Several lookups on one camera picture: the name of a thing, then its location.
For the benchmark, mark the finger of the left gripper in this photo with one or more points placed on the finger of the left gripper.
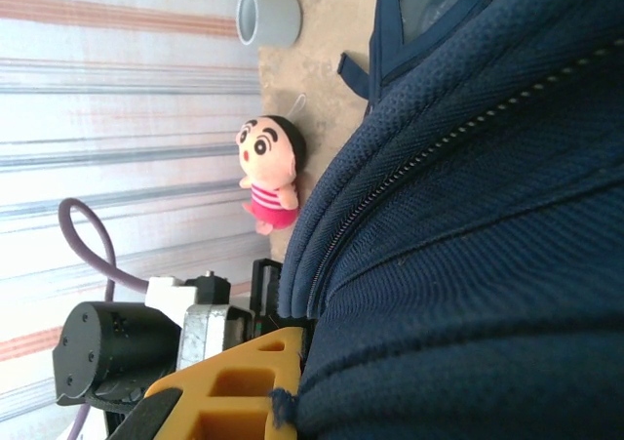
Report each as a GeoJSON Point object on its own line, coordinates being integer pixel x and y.
{"type": "Point", "coordinates": [265, 284]}

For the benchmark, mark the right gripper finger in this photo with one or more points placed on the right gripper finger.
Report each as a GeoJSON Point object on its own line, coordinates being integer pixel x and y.
{"type": "Point", "coordinates": [195, 376]}

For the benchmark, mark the grey plastic cup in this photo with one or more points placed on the grey plastic cup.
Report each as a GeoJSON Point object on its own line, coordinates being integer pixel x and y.
{"type": "Point", "coordinates": [273, 18]}

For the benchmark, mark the navy blue backpack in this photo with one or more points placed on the navy blue backpack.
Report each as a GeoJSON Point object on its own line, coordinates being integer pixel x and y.
{"type": "Point", "coordinates": [463, 264]}

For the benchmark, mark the pink plush doll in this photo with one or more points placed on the pink plush doll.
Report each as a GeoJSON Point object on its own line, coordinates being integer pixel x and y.
{"type": "Point", "coordinates": [273, 167]}

